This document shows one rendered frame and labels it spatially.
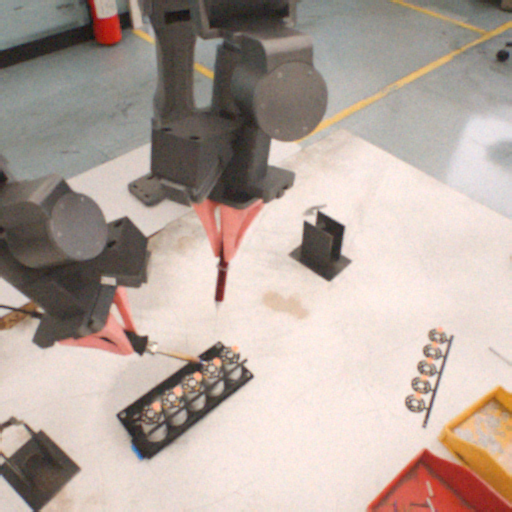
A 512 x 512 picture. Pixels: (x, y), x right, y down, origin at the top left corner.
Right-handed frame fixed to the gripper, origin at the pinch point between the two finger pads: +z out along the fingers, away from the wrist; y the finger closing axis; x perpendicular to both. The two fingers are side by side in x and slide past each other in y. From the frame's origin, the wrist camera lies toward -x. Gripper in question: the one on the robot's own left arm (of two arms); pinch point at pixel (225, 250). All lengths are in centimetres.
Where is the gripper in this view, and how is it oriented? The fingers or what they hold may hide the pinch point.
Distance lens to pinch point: 53.2
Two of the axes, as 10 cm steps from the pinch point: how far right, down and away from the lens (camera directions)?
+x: 4.4, -3.8, 8.1
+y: 8.9, 3.2, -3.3
